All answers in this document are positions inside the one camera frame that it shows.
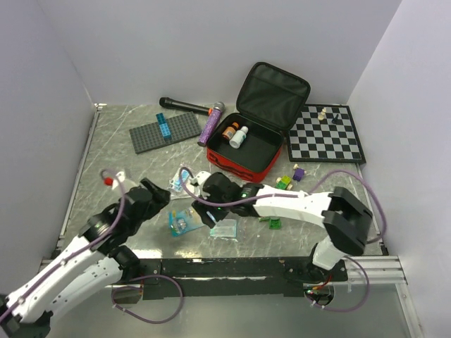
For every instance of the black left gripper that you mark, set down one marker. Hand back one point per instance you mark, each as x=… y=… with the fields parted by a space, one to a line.
x=160 y=198

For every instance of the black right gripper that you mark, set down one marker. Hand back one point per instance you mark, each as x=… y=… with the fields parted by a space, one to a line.
x=202 y=210

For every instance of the bag of alcohol wipes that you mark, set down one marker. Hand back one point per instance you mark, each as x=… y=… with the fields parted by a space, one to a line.
x=182 y=184

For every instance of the blue cotton swab pouch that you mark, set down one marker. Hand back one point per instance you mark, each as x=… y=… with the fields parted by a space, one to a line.
x=180 y=222

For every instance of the white plastic medicine bottle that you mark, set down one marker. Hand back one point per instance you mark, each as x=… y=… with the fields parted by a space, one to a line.
x=238 y=138

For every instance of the brown bottle orange cap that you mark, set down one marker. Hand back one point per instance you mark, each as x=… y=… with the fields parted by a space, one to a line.
x=230 y=131

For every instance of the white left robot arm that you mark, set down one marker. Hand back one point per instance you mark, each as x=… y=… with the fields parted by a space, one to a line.
x=95 y=258

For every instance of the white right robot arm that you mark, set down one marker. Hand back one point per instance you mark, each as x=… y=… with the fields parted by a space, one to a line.
x=345 y=218

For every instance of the red medicine kit case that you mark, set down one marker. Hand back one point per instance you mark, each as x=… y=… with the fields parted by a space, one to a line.
x=268 y=104

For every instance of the grey brick baseplate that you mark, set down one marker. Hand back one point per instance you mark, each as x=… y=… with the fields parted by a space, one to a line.
x=148 y=137

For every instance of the green curved toy brick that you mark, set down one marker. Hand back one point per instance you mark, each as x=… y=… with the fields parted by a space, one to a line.
x=274 y=224

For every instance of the blue toy bricks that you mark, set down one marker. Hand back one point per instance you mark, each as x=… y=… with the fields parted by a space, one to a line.
x=163 y=126

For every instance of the toy brick car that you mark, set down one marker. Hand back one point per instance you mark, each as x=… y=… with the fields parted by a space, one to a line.
x=284 y=183

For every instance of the purple glitter toy microphone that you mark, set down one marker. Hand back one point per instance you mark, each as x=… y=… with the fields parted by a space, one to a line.
x=214 y=117

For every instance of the black microphone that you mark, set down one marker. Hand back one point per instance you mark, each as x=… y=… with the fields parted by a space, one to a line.
x=168 y=103

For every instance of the purple toy block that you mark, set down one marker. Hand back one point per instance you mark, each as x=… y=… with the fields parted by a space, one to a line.
x=299 y=173

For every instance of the black white chessboard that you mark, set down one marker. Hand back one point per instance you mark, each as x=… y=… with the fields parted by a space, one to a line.
x=311 y=140

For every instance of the white chess piece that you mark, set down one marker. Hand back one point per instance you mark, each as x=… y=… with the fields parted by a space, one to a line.
x=322 y=114

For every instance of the black chess piece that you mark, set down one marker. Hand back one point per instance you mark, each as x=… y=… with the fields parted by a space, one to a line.
x=336 y=119

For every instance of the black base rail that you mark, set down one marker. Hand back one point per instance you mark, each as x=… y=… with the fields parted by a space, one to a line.
x=230 y=276

